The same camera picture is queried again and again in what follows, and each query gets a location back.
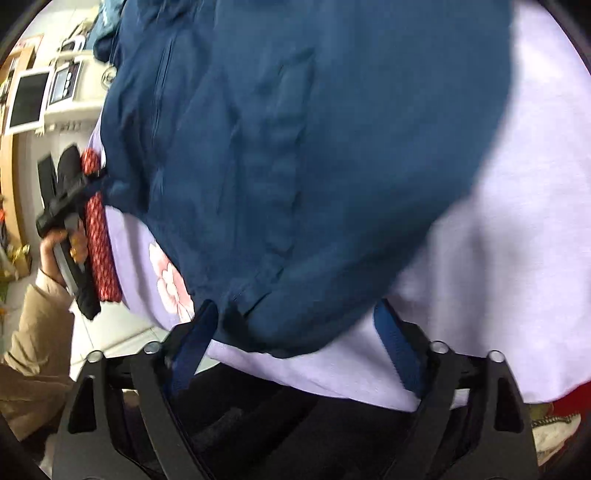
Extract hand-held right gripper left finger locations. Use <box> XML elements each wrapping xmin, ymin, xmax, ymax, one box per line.
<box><xmin>52</xmin><ymin>300</ymin><xmax>219</xmax><ymax>480</ymax></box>

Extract person's left hand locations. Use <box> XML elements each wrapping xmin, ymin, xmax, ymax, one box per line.
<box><xmin>39</xmin><ymin>220</ymin><xmax>89</xmax><ymax>289</ymax></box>

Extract wooden shelf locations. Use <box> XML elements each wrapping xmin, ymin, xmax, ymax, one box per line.
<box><xmin>0</xmin><ymin>34</ymin><xmax>43</xmax><ymax>259</ymax></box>

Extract navy blue jacket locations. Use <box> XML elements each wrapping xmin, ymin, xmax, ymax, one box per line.
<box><xmin>95</xmin><ymin>0</ymin><xmax>520</xmax><ymax>361</ymax></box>

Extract white appliance with panel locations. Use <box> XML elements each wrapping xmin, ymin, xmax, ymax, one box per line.
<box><xmin>48</xmin><ymin>59</ymin><xmax>84</xmax><ymax>107</ymax></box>

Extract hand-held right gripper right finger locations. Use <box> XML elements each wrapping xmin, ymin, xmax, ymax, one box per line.
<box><xmin>373</xmin><ymin>300</ymin><xmax>539</xmax><ymax>480</ymax></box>

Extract cream patterned cloth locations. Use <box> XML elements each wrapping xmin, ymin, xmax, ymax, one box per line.
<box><xmin>531</xmin><ymin>412</ymin><xmax>583</xmax><ymax>467</ymax></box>

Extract white framed screen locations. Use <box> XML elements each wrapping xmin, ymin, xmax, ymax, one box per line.
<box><xmin>4</xmin><ymin>68</ymin><xmax>52</xmax><ymax>136</ymax></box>

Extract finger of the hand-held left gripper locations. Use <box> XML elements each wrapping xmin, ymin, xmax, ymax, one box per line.
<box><xmin>69</xmin><ymin>170</ymin><xmax>109</xmax><ymax>200</ymax></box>

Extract red patterned cloth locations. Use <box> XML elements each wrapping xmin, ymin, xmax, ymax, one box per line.
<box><xmin>80</xmin><ymin>149</ymin><xmax>123</xmax><ymax>304</ymax></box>

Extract dark cloth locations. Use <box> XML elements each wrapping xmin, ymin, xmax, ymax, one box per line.
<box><xmin>173</xmin><ymin>364</ymin><xmax>469</xmax><ymax>480</ymax></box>

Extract plain red cloth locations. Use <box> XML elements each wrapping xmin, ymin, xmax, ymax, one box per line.
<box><xmin>531</xmin><ymin>394</ymin><xmax>586</xmax><ymax>423</ymax></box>

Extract lavender floral bed sheet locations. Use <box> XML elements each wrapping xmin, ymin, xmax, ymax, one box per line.
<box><xmin>88</xmin><ymin>0</ymin><xmax>591</xmax><ymax>412</ymax></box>

